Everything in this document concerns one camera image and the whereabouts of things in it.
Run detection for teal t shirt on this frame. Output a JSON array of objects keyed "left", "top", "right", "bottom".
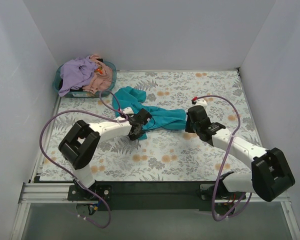
[{"left": 112, "top": 86, "right": 187, "bottom": 131}]

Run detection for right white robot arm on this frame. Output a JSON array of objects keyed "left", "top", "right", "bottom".
[{"left": 185, "top": 105, "right": 296, "bottom": 202}]

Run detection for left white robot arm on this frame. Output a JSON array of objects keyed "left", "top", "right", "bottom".
[{"left": 58, "top": 107, "right": 153, "bottom": 200}]

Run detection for floral table mat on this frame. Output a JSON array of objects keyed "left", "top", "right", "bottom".
[{"left": 38, "top": 70, "right": 261, "bottom": 182}]

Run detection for teal plastic laundry basket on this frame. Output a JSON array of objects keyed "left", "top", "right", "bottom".
[{"left": 52, "top": 61, "right": 117, "bottom": 98}]

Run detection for pink t shirt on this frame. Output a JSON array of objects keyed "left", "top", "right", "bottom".
[{"left": 82, "top": 54, "right": 113, "bottom": 94}]

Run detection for lilac t shirt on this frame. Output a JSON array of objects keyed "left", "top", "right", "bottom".
[{"left": 58, "top": 57, "right": 97, "bottom": 97}]

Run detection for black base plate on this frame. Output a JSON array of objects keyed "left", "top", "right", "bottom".
[{"left": 67, "top": 180, "right": 248, "bottom": 211}]

